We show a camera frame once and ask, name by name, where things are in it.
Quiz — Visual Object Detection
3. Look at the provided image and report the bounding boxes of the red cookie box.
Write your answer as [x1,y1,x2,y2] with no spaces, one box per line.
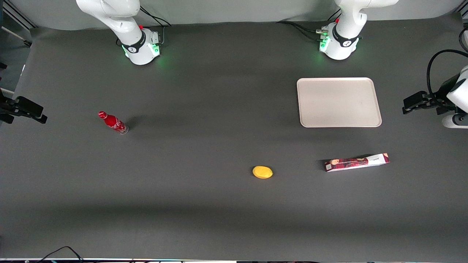
[324,153,390,172]

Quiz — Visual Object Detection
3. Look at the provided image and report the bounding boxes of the black cable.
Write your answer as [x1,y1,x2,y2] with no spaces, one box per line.
[276,20,328,42]
[37,246,86,263]
[458,27,468,52]
[139,5,172,44]
[426,49,468,98]

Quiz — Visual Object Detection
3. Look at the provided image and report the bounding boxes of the yellow oval fruit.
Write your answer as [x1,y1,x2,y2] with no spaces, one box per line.
[252,166,273,179]

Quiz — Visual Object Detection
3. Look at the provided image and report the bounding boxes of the aluminium frame rail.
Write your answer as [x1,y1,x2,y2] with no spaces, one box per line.
[0,0,38,48]

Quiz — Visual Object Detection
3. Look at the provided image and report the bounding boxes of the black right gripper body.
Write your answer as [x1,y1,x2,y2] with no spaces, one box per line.
[0,91,16,114]

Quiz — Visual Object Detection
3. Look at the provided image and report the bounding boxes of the beige plastic tray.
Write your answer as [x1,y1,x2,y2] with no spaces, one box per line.
[297,77,382,128]

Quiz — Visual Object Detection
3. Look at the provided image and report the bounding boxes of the red cola bottle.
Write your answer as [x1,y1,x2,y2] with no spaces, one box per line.
[98,111,129,135]

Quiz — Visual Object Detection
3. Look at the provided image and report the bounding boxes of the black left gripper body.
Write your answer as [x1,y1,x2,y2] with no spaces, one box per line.
[429,74,460,108]

